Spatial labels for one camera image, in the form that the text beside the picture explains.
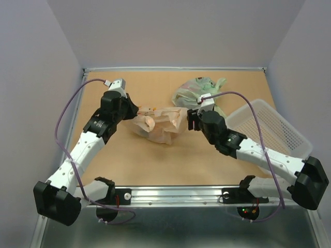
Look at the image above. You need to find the white banana-print plastic bag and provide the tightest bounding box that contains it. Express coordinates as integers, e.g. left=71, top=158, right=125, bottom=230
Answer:
left=123, top=107, right=188, bottom=145

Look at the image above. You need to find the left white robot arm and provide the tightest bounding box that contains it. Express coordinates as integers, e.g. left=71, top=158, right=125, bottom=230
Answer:
left=33, top=90, right=138, bottom=226

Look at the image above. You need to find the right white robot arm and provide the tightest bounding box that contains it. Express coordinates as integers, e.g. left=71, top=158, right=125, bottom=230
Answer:
left=187, top=110, right=329, bottom=210

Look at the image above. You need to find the green tied plastic bag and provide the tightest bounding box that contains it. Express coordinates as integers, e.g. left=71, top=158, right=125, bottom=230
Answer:
left=172, top=77, right=227, bottom=109

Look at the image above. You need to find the white plastic mesh basket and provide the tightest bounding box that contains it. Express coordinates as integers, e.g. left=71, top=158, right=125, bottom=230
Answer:
left=225, top=99, right=313, bottom=159

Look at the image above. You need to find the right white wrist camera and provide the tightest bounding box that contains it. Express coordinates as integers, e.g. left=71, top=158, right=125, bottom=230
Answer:
left=198, top=93, right=215, bottom=114

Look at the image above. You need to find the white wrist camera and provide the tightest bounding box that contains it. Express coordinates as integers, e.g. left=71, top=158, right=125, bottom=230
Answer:
left=198, top=93, right=215, bottom=114
left=104, top=78, right=127, bottom=98

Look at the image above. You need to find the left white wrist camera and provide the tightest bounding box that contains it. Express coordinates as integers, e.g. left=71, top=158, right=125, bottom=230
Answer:
left=104, top=78, right=127, bottom=98

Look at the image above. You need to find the aluminium front rail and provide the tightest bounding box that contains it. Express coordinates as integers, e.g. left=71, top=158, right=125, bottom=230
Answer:
left=77, top=184, right=318, bottom=207

